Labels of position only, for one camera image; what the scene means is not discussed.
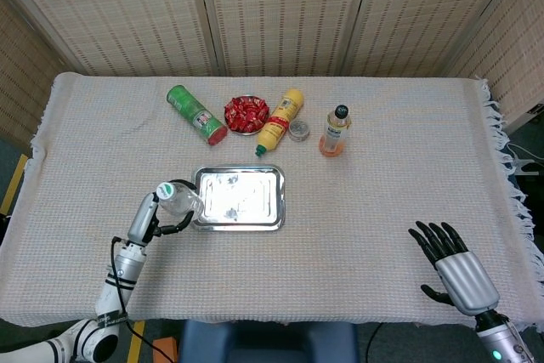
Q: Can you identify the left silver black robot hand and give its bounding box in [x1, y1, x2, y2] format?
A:
[126, 179, 200, 248]

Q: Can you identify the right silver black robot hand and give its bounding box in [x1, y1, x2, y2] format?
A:
[408, 221, 501, 317]

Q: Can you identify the transparent plastic water bottle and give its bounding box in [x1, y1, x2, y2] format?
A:
[155, 181, 206, 218]

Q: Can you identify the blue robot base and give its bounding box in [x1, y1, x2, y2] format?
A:
[178, 319, 360, 363]

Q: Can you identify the stainless steel rectangular tray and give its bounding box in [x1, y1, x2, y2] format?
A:
[191, 166, 286, 233]

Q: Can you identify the yellow squeeze bottle green cap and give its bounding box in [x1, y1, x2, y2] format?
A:
[254, 88, 305, 157]

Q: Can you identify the orange juice bottle black cap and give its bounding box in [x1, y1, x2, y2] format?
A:
[319, 104, 353, 158]

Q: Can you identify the green chips can red lid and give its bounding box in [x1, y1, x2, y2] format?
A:
[166, 84, 229, 146]

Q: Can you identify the white woven tablecloth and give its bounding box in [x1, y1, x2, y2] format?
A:
[0, 71, 544, 330]

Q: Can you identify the bowl of red wrapped candies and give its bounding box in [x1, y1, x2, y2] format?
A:
[224, 95, 271, 136]

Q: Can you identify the small round clear jar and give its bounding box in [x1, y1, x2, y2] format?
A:
[288, 120, 311, 143]

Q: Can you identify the bamboo folding screen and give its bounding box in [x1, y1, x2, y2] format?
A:
[0, 0, 544, 143]

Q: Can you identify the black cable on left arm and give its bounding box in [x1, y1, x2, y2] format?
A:
[110, 235, 179, 363]

